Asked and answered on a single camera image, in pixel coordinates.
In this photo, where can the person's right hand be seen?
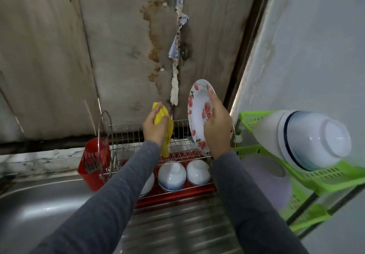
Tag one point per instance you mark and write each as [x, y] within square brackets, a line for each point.
[218, 128]

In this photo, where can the person's left hand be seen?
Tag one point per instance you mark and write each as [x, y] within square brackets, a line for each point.
[155, 128]

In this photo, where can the rose-pattern plate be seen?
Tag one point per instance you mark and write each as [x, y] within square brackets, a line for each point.
[195, 108]

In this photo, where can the white plastic bowl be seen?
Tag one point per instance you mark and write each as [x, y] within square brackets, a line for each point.
[267, 131]

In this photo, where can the purple plastic bowl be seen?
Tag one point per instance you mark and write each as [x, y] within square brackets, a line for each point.
[265, 179]

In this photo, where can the metal fork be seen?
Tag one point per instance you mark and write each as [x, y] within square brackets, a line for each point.
[91, 162]

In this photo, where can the person's right forearm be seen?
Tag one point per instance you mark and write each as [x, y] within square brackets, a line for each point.
[256, 211]

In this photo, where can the white hanging cloth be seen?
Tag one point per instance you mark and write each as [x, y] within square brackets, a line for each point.
[175, 85]

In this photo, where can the red plastic cup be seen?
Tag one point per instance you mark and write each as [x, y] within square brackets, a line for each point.
[94, 179]

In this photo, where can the green plastic shelf rack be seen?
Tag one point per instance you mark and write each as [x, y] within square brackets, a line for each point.
[336, 178]

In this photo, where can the stainless steel sink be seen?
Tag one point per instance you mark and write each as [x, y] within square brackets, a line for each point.
[34, 211]

